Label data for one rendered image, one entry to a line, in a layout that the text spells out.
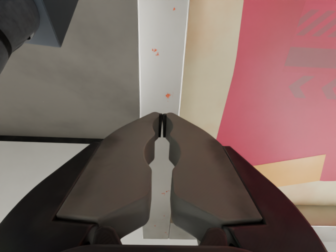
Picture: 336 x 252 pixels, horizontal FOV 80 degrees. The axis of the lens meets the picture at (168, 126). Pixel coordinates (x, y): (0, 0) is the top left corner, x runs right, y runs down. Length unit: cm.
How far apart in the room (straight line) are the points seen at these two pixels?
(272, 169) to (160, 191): 16
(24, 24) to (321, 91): 45
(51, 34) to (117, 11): 141
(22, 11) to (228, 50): 34
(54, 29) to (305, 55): 43
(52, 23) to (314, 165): 50
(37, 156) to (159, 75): 419
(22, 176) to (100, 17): 314
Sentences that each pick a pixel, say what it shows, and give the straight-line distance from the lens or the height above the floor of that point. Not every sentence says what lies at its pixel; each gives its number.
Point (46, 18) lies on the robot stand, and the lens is 48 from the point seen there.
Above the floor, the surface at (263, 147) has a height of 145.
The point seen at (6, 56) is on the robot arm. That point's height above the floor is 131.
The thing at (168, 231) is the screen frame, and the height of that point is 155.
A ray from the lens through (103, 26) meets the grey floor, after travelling 200.
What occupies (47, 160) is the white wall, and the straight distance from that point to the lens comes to 422.
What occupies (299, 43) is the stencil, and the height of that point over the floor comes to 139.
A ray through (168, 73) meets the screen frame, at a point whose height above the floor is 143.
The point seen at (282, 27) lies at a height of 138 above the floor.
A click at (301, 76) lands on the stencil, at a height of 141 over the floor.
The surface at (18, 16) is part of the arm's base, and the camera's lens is 44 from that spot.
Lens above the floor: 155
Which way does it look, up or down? 28 degrees down
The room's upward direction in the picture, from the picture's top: 179 degrees counter-clockwise
